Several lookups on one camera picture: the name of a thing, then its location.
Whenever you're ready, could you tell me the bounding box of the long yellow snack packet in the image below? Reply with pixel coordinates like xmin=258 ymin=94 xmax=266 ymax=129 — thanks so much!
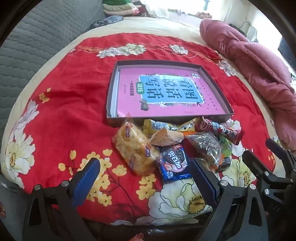
xmin=142 ymin=117 xmax=200 ymax=138

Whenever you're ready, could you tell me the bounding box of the pile of folded clothes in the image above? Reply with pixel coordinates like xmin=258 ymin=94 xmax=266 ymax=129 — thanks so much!
xmin=102 ymin=0 xmax=148 ymax=18

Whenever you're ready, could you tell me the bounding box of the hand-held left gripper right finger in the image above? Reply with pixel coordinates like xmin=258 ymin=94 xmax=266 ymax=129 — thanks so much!
xmin=188 ymin=158 xmax=269 ymax=241

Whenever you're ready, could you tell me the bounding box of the red candy packet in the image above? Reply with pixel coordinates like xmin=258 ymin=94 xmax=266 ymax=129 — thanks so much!
xmin=195 ymin=116 xmax=242 ymax=146

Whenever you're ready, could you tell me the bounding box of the yellow puffed snack packet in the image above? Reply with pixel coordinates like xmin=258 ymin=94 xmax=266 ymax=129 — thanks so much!
xmin=112 ymin=118 xmax=161 ymax=175

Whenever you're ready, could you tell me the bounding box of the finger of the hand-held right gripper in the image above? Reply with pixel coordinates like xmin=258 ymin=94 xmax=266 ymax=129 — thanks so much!
xmin=265 ymin=138 xmax=296 ymax=179
xmin=242 ymin=150 xmax=292 ymax=188

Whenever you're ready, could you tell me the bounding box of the grey quilted headboard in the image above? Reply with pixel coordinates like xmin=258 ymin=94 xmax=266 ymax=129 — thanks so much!
xmin=0 ymin=0 xmax=109 ymax=139

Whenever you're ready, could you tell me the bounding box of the white metal rack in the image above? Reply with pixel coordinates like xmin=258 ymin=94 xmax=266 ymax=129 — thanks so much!
xmin=229 ymin=22 xmax=258 ymax=42

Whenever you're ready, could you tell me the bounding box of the pink quilt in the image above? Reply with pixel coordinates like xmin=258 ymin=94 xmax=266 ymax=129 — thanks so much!
xmin=199 ymin=19 xmax=296 ymax=149

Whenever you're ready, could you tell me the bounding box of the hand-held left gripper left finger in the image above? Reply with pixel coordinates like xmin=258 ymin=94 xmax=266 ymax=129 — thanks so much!
xmin=23 ymin=158 xmax=102 ymax=241

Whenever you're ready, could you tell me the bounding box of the shallow grey cardboard box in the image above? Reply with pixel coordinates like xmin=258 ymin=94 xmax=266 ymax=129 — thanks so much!
xmin=106 ymin=60 xmax=234 ymax=127

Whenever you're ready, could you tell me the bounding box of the white curtain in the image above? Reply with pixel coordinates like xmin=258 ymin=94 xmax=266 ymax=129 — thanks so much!
xmin=141 ymin=0 xmax=208 ymax=19

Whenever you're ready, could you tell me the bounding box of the beige triangular snack packet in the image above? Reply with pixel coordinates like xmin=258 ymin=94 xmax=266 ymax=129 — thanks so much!
xmin=150 ymin=128 xmax=185 ymax=147

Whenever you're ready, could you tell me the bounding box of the pink book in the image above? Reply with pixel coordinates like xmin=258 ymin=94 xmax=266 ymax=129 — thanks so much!
xmin=117 ymin=68 xmax=226 ymax=117

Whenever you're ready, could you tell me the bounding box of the red floral blanket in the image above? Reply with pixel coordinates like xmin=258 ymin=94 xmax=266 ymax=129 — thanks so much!
xmin=7 ymin=32 xmax=277 ymax=226

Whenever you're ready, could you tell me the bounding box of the clear packet of brown bites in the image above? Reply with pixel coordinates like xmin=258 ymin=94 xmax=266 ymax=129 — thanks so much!
xmin=185 ymin=131 xmax=223 ymax=171

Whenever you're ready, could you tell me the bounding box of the black television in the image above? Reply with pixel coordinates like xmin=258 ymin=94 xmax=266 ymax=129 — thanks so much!
xmin=277 ymin=37 xmax=296 ymax=67

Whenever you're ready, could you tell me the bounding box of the blue patterned cloth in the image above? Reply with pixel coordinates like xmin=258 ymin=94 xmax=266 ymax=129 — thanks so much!
xmin=91 ymin=16 xmax=124 ymax=29

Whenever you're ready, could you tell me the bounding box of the blue cookie packet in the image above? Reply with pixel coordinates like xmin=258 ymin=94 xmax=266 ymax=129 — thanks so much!
xmin=156 ymin=144 xmax=193 ymax=183

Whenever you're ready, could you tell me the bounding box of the green snack packet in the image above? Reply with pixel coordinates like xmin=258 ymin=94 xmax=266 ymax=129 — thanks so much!
xmin=218 ymin=136 xmax=233 ymax=158

